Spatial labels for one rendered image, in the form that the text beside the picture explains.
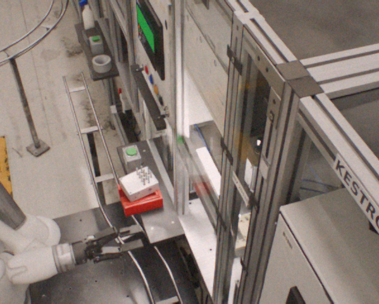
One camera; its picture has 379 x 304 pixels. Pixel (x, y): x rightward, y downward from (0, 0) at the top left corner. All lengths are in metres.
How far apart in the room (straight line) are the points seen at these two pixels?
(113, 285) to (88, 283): 0.11
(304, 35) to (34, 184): 2.69
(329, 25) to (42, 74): 3.48
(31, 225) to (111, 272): 0.40
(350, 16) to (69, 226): 1.63
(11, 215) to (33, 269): 0.37
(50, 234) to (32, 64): 2.56
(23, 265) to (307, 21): 1.12
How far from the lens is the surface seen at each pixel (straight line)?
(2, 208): 1.96
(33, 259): 1.67
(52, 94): 4.09
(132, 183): 1.99
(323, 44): 0.97
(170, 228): 1.99
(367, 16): 1.08
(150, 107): 1.77
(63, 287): 2.17
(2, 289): 1.96
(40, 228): 2.04
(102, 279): 2.16
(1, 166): 3.62
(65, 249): 1.68
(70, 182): 3.41
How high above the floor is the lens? 2.54
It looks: 47 degrees down
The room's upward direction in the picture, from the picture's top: straight up
